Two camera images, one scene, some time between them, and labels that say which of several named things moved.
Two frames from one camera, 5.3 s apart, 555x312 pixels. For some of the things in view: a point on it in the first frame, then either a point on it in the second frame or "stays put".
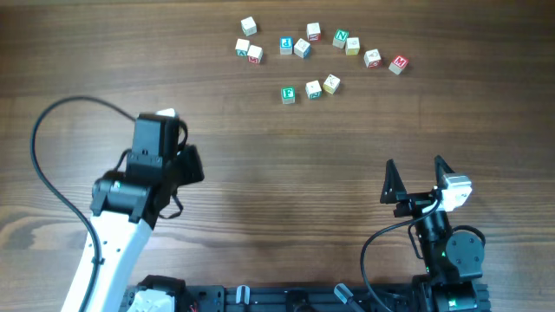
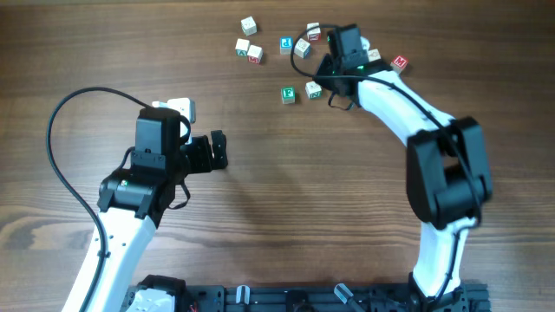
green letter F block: x=288 y=94 stays put
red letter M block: x=397 y=64 stays put
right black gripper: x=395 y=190 → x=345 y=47
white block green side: x=241 y=47 stays put
